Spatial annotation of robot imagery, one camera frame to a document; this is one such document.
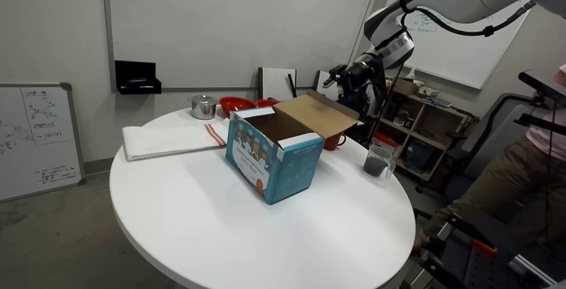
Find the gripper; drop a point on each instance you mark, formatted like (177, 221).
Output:
(359, 78)

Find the blue printed cardboard box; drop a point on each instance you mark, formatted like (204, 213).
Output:
(274, 169)

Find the white chair back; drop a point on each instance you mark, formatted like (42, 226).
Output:
(324, 85)
(276, 83)

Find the red-lidded container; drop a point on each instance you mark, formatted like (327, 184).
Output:
(387, 139)

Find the red mug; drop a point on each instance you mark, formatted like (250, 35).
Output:
(331, 142)

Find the wooden shelf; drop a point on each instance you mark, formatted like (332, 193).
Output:
(431, 121)

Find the clear measuring jug, dark contents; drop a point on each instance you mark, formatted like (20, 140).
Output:
(376, 163)

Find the small red bowl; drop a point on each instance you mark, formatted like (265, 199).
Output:
(266, 102)

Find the dark blue bin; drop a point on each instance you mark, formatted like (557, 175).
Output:
(419, 156)

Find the large red bowl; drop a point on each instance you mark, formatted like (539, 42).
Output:
(236, 104)

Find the grey office chair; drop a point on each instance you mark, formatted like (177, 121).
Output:
(486, 138)

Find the small steel pot with lid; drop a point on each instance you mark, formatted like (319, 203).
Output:
(203, 107)

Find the person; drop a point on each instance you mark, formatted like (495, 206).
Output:
(508, 178)

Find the white towel with red stripes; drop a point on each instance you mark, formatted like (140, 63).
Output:
(168, 140)

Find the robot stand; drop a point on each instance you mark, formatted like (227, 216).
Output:
(482, 262)

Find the small whiteboard with writing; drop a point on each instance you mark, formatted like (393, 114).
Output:
(37, 138)

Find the wall whiteboard with green writing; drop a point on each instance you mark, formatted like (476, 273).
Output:
(460, 54)

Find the large blank wall whiteboard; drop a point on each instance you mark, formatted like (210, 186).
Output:
(230, 23)

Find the black wall tray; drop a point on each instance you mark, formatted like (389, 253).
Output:
(135, 78)

